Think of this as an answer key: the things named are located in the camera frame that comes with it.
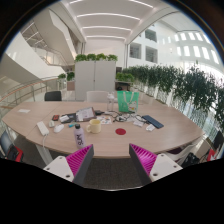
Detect white box with dark dots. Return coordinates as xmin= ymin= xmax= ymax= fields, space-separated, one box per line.
xmin=58 ymin=114 xmax=70 ymax=123

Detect white paper card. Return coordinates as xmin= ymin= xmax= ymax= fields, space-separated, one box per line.
xmin=133 ymin=119 xmax=145 ymax=128

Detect black and red chair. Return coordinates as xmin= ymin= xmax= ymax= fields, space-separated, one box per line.
xmin=204 ymin=129 xmax=224 ymax=163
xmin=0 ymin=129 xmax=24 ymax=163

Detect clear plastic water bottle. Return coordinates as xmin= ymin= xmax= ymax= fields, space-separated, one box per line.
xmin=106 ymin=92 xmax=115 ymax=112

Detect white cabinet with plants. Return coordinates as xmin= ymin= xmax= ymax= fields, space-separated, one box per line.
xmin=73 ymin=53 xmax=119 ymax=102

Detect potted green plant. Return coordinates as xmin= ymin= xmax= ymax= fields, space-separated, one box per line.
xmin=57 ymin=72 xmax=67 ymax=91
xmin=66 ymin=71 xmax=76 ymax=92

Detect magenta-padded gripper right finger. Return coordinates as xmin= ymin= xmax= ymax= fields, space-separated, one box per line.
xmin=128 ymin=143 xmax=184 ymax=186

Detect green tote bag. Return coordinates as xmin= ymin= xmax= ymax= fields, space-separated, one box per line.
xmin=116 ymin=90 xmax=140 ymax=114

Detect white chair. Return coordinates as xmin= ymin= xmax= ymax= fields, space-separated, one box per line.
xmin=86 ymin=90 xmax=110 ymax=103

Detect ceiling light strips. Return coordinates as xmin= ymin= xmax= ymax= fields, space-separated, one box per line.
xmin=68 ymin=0 xmax=156 ymax=41

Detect tangled black cables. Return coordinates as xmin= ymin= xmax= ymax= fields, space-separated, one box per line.
xmin=106 ymin=111 xmax=148 ymax=124

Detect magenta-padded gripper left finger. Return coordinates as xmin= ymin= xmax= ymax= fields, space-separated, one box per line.
xmin=43 ymin=144 xmax=95 ymax=187

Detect row of green plants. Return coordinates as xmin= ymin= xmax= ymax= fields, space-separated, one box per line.
xmin=115 ymin=64 xmax=224 ymax=131

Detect clear white packet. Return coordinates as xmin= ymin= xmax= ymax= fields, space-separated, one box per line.
xmin=145 ymin=123 xmax=157 ymax=132

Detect pale yellow mug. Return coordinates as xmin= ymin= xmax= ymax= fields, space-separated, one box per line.
xmin=86 ymin=118 xmax=102 ymax=135

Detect black notebook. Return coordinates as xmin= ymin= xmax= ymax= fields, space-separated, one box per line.
xmin=67 ymin=113 xmax=78 ymax=124

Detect flat round red coaster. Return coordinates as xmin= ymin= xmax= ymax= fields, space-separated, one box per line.
xmin=115 ymin=127 xmax=127 ymax=136

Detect lilac drink bottle black cap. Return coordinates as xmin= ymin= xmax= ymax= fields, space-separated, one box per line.
xmin=73 ymin=123 xmax=87 ymax=150

